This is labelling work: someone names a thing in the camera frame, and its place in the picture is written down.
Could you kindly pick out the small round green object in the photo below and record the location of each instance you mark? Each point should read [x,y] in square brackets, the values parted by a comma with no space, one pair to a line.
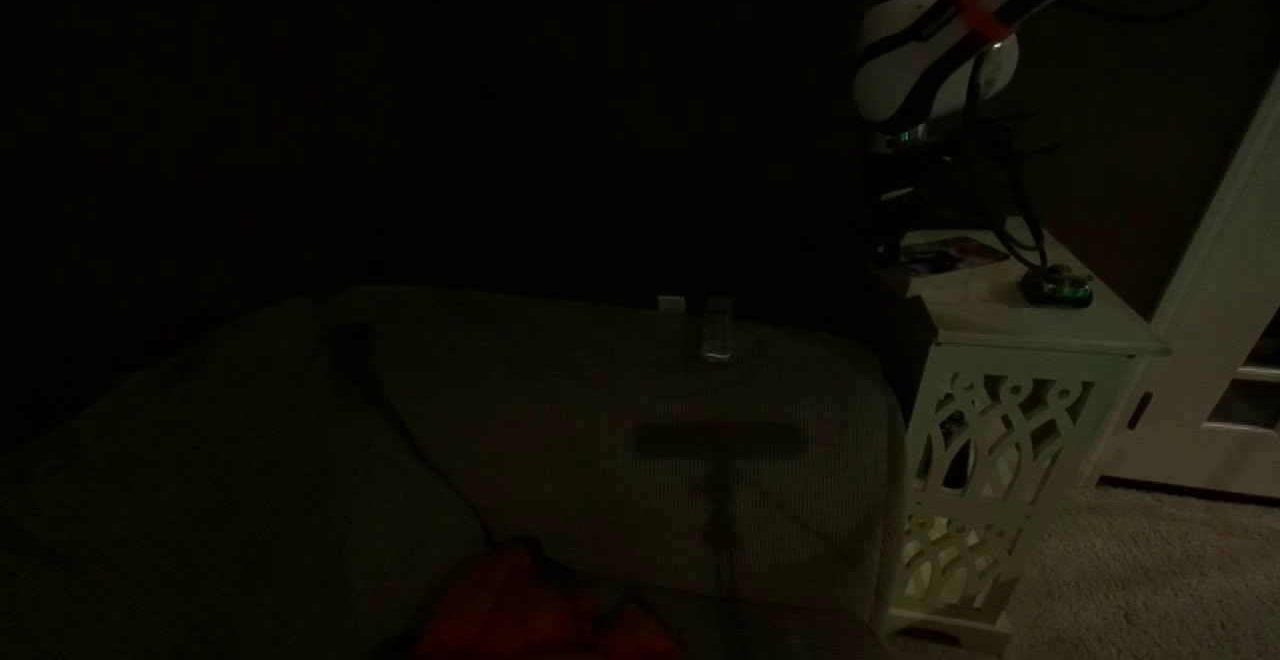
[1056,285]

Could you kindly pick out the grey sofa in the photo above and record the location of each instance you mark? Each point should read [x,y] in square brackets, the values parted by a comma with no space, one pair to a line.
[560,440]

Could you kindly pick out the white lattice side shelf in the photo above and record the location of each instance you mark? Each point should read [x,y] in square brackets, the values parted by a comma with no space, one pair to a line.
[1010,420]

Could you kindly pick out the white wooden furniture frame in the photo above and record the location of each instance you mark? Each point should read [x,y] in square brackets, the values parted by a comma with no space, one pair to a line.
[1215,270]

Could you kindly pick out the book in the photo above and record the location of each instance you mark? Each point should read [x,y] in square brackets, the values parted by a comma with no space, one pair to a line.
[950,253]

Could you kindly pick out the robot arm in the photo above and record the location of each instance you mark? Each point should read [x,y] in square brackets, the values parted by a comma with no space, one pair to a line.
[905,50]

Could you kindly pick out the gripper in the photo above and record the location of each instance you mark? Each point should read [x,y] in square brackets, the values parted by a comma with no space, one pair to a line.
[915,190]

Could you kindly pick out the orange cloth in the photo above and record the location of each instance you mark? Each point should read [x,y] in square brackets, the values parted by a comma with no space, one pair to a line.
[520,610]

